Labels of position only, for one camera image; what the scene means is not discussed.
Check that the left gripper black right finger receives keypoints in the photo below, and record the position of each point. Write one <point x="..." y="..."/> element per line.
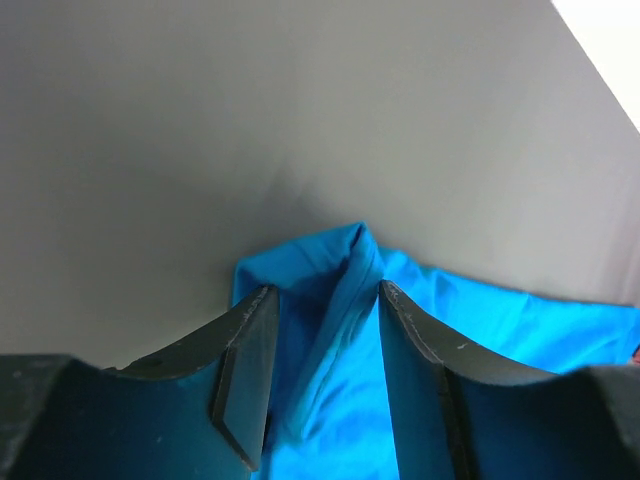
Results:
<point x="461" y="411"/>

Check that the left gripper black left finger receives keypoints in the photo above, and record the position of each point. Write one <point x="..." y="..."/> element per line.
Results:
<point x="195" y="409"/>

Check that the blue t shirt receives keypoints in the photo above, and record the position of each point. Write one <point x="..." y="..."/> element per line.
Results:
<point x="329" y="401"/>

